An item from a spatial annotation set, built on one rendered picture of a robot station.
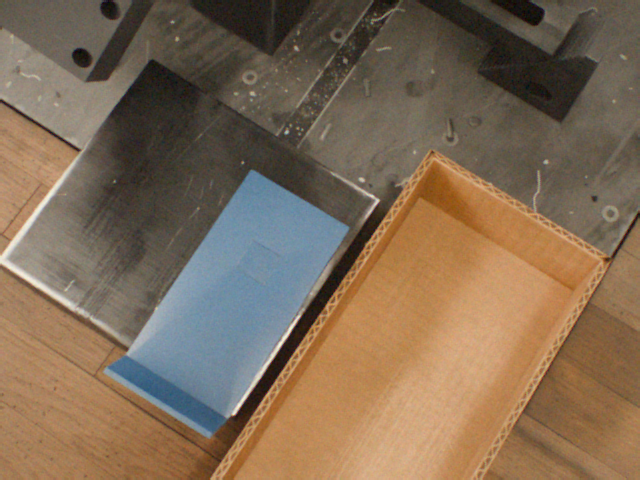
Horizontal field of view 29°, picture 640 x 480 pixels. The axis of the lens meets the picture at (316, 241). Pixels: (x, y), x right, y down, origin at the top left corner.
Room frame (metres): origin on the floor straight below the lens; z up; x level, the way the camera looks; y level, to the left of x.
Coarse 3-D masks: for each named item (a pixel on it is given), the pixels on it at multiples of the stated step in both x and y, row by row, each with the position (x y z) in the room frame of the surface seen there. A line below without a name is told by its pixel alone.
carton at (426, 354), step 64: (448, 192) 0.27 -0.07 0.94; (384, 256) 0.23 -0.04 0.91; (448, 256) 0.24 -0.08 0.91; (512, 256) 0.24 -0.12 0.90; (576, 256) 0.23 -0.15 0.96; (320, 320) 0.17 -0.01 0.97; (384, 320) 0.19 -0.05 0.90; (448, 320) 0.20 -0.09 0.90; (512, 320) 0.20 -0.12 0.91; (320, 384) 0.14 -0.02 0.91; (384, 384) 0.15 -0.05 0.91; (448, 384) 0.16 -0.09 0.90; (512, 384) 0.16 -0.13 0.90; (256, 448) 0.10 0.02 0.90; (320, 448) 0.11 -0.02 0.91; (384, 448) 0.11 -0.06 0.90; (448, 448) 0.12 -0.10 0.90
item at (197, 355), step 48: (240, 192) 0.25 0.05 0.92; (288, 192) 0.25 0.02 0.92; (240, 240) 0.22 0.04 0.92; (288, 240) 0.22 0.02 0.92; (336, 240) 0.23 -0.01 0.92; (192, 288) 0.19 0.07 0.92; (240, 288) 0.19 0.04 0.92; (288, 288) 0.19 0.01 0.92; (144, 336) 0.15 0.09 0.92; (192, 336) 0.16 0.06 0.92; (240, 336) 0.16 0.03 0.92; (144, 384) 0.12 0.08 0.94; (192, 384) 0.13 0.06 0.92; (240, 384) 0.13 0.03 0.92
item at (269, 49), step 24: (192, 0) 0.38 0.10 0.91; (216, 0) 0.37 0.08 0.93; (240, 0) 0.36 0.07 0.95; (264, 0) 0.36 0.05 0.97; (288, 0) 0.37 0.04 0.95; (312, 0) 0.40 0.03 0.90; (240, 24) 0.36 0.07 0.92; (264, 24) 0.35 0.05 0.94; (288, 24) 0.37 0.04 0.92; (264, 48) 0.35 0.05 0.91
